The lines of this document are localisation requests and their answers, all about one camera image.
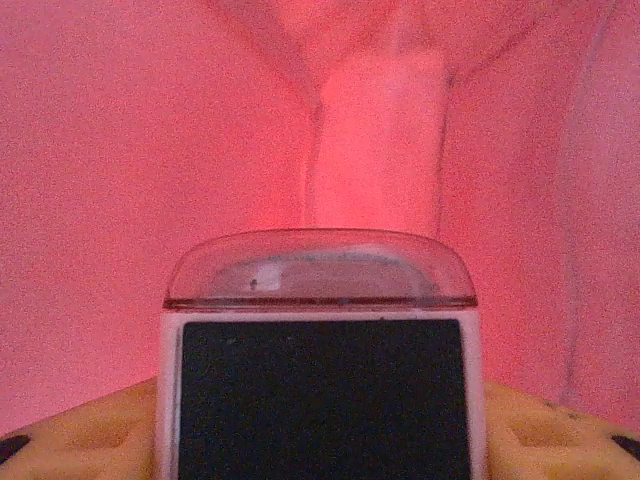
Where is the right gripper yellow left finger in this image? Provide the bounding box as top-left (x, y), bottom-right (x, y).
top-left (0, 377), bottom-right (164, 480)

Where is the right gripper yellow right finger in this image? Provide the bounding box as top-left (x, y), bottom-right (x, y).
top-left (482, 379), bottom-right (640, 480)

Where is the white black clear-capped device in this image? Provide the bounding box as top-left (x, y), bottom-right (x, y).
top-left (155, 228), bottom-right (487, 480)

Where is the pink school backpack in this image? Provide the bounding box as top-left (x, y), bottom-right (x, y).
top-left (0, 0), bottom-right (640, 436)

